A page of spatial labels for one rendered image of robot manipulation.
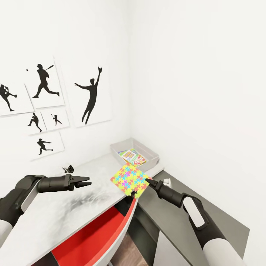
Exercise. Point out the jigsaw puzzle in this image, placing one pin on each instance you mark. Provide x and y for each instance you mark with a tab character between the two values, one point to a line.
129	178

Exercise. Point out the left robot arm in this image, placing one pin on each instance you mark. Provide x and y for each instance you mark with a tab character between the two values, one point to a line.
16	202

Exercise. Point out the swivel chair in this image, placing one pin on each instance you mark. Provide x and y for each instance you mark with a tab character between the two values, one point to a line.
97	242

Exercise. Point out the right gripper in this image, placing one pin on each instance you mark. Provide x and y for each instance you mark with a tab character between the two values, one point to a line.
162	190

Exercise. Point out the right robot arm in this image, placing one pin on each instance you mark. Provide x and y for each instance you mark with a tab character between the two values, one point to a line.
215	246

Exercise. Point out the toy box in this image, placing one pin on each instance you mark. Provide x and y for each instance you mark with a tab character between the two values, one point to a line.
150	156

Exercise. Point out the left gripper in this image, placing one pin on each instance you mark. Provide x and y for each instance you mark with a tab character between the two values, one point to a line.
68	182

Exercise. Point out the desk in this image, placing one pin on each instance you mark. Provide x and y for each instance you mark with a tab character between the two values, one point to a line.
160	230

